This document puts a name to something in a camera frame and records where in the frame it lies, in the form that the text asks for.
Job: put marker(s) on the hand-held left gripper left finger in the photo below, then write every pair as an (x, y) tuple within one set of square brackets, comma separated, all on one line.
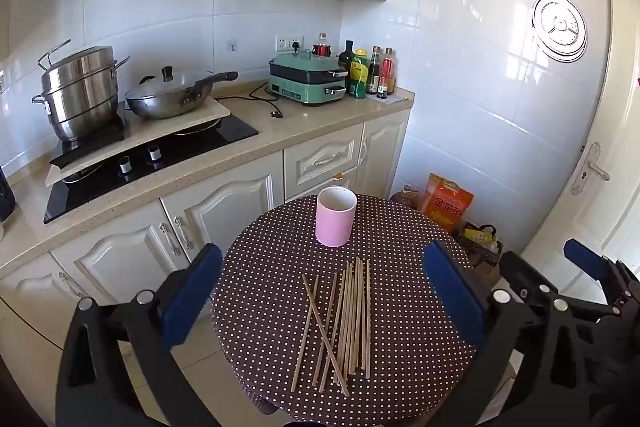
[(192, 292)]

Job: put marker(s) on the yellow packet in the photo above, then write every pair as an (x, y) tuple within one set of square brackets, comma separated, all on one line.
[(477, 234)]

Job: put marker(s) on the white wall socket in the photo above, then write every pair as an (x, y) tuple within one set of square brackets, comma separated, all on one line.
[(285, 43)]

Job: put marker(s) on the black patterned bag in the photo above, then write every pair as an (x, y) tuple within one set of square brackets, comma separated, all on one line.
[(480, 253)]

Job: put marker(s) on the dark sauce bottle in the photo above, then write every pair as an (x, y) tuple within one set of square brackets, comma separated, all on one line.
[(374, 74)]

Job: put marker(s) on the white door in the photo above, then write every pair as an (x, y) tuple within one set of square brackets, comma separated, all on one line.
[(615, 132)]

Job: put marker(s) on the red label bottle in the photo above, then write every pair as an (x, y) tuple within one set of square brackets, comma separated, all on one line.
[(387, 67)]

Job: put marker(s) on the beige kitchen countertop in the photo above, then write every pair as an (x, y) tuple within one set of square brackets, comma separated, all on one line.
[(300, 127)]

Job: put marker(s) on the pink cup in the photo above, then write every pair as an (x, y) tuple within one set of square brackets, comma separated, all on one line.
[(335, 227)]

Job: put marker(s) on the brown polka dot tablecloth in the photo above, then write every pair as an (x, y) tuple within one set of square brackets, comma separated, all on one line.
[(400, 357)]

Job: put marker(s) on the amber bottle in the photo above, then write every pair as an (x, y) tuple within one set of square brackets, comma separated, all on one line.
[(392, 84)]

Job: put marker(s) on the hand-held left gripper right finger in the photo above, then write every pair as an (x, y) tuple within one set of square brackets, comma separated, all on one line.
[(452, 292)]

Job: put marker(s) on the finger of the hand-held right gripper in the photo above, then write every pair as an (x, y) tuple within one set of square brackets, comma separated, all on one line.
[(522, 274), (585, 257)]

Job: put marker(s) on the green and yellow bottle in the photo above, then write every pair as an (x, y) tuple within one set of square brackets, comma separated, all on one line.
[(358, 79)]

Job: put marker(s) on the green electric cooker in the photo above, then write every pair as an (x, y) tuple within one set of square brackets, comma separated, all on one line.
[(300, 89)]

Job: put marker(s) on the black glass gas stove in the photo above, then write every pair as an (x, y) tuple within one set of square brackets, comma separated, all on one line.
[(100, 187)]

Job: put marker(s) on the large cooking oil bottle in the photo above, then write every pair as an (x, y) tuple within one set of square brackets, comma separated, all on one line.
[(406, 198)]

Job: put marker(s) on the stainless steel steamer pot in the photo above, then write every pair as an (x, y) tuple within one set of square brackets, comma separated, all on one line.
[(80, 97)]

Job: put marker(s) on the dark green oil bottle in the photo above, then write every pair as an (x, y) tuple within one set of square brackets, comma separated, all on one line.
[(346, 57)]

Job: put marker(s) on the orange rice bag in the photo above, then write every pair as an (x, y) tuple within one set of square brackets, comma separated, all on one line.
[(447, 207)]

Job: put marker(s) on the pile of wooden chopsticks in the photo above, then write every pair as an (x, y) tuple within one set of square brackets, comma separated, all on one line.
[(356, 307)]

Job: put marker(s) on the black container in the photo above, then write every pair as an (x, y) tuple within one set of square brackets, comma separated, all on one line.
[(5, 202)]

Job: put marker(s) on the black induction cooker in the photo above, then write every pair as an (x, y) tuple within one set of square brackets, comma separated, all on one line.
[(95, 147)]

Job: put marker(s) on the steel wok with lid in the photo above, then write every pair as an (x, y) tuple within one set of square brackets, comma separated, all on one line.
[(160, 99)]

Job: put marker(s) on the cream board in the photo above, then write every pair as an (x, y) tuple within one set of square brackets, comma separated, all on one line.
[(150, 134)]

